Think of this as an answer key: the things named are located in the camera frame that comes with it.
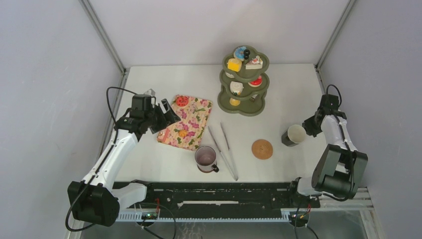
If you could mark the green three-tier stand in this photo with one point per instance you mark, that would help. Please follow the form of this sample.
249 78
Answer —
246 107

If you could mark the chocolate cherry cake slice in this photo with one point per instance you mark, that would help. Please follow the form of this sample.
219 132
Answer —
253 98

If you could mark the pink layered cake slice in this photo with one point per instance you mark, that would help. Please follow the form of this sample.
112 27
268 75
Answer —
162 135

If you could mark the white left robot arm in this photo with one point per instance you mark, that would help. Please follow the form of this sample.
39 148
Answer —
93 199

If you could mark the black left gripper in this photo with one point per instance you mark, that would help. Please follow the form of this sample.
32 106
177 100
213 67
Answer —
170 117

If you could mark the red glazed flower donut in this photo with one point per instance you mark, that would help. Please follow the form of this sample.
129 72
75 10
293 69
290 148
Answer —
256 83

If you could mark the triangular fruit cake slice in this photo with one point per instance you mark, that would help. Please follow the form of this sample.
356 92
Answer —
254 63

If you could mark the yellow cream cake ball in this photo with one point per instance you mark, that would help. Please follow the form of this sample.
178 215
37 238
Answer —
234 102

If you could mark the coral sprinkled donut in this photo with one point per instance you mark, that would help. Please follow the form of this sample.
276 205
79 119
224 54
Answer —
182 101

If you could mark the dark wooden coaster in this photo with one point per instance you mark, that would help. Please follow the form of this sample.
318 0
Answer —
213 169

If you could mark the floral dessert tray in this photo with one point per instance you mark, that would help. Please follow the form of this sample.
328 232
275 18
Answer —
187 133

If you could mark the yellow swirl roll cake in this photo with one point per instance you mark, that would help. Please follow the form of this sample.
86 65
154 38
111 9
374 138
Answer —
234 64

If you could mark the dark cup white interior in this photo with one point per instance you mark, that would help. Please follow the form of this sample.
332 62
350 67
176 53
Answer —
294 135

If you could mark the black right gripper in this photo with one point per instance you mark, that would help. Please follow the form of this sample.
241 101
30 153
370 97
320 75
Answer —
307 125

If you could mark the white chocolate-striped donut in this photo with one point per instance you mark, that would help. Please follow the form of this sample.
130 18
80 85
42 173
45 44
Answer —
229 75

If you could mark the purple mug black handle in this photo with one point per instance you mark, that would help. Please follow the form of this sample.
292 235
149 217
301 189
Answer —
205 158

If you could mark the woven rattan coaster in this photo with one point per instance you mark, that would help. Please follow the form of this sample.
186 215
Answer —
262 149

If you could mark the blue glazed donut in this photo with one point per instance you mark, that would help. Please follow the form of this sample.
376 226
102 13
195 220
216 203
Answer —
239 53

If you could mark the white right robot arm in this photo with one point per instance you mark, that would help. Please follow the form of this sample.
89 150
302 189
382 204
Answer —
340 169

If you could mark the silver metal tongs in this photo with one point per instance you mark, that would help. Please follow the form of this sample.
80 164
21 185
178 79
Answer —
230 168

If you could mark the white swirl roll cake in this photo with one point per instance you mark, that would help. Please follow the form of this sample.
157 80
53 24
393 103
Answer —
236 88

